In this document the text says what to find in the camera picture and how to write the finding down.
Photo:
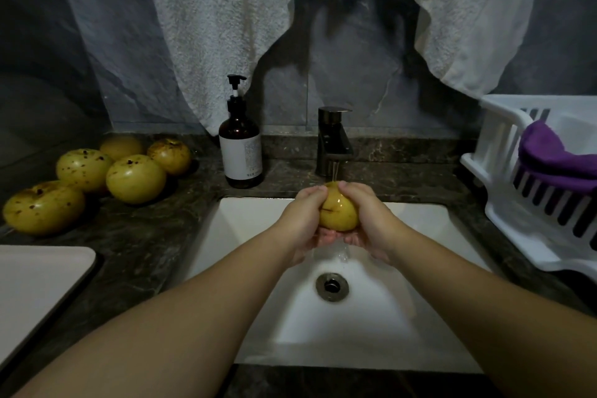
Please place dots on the person's right hand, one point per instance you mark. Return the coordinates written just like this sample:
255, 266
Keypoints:
373, 220

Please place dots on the person's left hand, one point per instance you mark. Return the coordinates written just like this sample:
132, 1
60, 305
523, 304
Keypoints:
303, 220

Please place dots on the spotted yellow apple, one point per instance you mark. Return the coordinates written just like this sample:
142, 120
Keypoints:
338, 211

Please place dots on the black faucet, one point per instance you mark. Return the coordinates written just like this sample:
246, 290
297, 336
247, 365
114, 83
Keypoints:
332, 132

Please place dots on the dark soap pump bottle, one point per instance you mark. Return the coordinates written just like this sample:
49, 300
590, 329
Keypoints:
241, 146

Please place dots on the group of yellow apples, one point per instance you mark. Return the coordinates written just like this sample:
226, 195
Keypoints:
135, 178

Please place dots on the purple cloth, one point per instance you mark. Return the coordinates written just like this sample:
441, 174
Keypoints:
560, 155

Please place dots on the beige plastic tray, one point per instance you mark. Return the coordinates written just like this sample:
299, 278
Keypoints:
33, 300

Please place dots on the person's left forearm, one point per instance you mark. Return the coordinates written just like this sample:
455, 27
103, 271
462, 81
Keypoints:
149, 332

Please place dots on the person's right forearm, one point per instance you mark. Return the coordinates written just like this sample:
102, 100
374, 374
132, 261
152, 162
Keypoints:
504, 314

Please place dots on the metal sink drain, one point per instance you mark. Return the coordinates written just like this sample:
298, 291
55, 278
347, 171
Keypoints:
332, 286

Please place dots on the white sink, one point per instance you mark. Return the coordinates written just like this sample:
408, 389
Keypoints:
410, 318

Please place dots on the white plastic basket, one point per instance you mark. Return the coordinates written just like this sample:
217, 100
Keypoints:
499, 155

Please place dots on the white hanging towel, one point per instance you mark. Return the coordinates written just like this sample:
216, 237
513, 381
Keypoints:
214, 20

